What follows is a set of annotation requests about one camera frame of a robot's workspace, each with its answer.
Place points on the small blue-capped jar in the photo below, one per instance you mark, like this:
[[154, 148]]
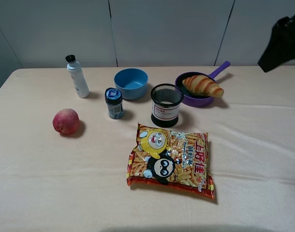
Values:
[[113, 99]]

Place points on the purple frying pan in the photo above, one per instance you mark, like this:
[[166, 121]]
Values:
[[198, 101]]

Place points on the prawn cracker snack bag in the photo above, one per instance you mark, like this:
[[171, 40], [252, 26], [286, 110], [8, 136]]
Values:
[[171, 158]]

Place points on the striped croissant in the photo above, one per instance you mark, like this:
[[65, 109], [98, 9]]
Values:
[[202, 85]]

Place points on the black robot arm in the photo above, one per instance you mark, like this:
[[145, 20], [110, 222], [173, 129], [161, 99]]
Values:
[[281, 46]]

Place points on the black mesh pen holder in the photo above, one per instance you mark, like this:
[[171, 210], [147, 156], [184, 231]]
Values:
[[166, 100]]

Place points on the white bottle with black brush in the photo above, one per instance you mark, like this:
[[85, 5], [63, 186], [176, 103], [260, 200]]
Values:
[[75, 70]]

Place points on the blue plastic bowl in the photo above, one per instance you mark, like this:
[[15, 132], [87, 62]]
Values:
[[132, 83]]

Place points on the red peach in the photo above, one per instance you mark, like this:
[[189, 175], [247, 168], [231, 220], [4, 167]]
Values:
[[66, 121]]

